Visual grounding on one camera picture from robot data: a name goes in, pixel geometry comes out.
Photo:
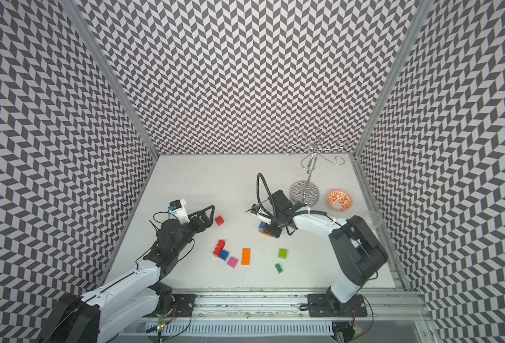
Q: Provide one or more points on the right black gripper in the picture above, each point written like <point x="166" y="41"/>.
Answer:
<point x="269" y="229"/>

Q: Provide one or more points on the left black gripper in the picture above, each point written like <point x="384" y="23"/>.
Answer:
<point x="207" y="221"/>

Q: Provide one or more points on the small red lego brick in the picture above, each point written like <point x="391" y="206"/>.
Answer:
<point x="219" y="221"/>

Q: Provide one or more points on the blue small lego brick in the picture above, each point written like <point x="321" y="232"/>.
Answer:
<point x="224" y="255"/>

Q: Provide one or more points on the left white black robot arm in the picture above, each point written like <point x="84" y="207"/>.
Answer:
<point x="101" y="314"/>

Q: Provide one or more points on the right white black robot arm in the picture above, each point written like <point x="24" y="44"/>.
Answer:
<point x="359" y="252"/>

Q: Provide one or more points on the red stacked lego brick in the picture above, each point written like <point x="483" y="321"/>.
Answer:
<point x="219" y="248"/>

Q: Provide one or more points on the lime green lego brick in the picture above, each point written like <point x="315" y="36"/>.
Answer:
<point x="283" y="254"/>

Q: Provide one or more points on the pink lego brick near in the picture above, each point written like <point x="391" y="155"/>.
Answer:
<point x="233" y="262"/>

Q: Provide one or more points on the dark green lego brick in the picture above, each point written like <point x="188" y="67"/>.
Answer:
<point x="278" y="268"/>

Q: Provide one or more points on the orange long lego brick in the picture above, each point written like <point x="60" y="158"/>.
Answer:
<point x="246" y="257"/>

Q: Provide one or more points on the orange patterned small plate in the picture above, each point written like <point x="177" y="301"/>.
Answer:
<point x="339" y="200"/>

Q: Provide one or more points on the silver metal jewelry stand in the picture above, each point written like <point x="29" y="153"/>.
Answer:
<point x="304" y="191"/>

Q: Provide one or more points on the clear glass cup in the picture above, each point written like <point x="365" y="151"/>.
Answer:
<point x="372" y="219"/>

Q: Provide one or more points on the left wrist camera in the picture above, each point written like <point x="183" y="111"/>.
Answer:
<point x="177" y="208"/>

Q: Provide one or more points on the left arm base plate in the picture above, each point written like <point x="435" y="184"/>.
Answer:
<point x="176" y="305"/>

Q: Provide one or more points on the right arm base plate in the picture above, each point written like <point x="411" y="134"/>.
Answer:
<point x="327" y="305"/>

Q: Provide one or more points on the white ribbed cable duct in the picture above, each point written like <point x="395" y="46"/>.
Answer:
<point x="232" y="329"/>

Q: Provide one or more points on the aluminium front rail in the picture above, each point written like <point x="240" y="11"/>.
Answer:
<point x="279" y="304"/>

